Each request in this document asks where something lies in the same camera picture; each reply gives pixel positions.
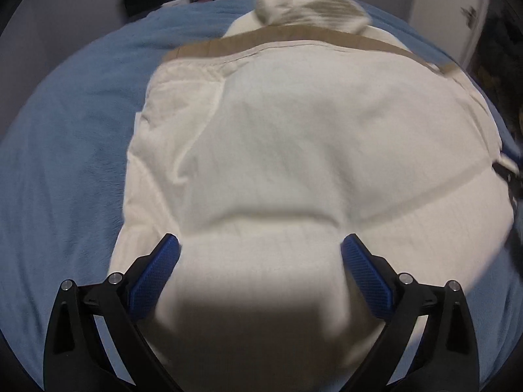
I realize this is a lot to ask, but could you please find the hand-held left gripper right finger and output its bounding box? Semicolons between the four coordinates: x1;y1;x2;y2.
340;233;480;392

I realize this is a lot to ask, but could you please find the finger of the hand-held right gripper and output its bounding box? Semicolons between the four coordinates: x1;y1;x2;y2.
492;147;523;213

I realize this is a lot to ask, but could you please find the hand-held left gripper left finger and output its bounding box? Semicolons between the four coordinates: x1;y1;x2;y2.
43;233;182;392

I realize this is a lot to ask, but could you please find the cluttered dark shelf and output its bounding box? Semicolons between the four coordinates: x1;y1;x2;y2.
466;0;523;139

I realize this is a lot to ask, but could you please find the white cabinet door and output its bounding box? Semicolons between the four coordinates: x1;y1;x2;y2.
409;0;491;68

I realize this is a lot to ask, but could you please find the blue fleece blanket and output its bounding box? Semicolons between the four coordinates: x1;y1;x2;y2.
0;0;523;392

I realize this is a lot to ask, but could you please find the cream hooded puffer jacket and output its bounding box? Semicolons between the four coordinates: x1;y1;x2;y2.
107;0;516;392

